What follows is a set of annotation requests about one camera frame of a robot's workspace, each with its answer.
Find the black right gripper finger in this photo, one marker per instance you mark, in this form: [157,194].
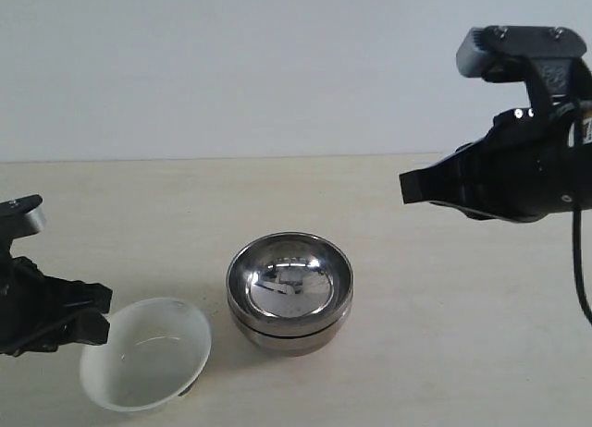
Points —
[459,178]
[487,210]

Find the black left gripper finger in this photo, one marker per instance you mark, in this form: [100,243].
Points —
[87,328]
[69,296]

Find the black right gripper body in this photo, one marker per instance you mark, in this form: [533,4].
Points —
[542,167]

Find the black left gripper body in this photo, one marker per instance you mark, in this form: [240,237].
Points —
[31,307]

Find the white ceramic bowl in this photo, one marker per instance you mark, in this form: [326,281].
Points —
[156,351]

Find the smooth steel bowl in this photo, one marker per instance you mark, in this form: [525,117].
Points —
[295,346]

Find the dimpled steel bowl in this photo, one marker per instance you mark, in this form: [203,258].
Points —
[289,284]

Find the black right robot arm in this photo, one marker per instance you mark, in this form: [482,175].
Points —
[533,161]

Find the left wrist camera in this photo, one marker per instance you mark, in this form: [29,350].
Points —
[21,217]

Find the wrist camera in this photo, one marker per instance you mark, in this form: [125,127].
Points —
[547,60]
[21,217]

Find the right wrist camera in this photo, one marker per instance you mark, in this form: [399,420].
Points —
[547,60]

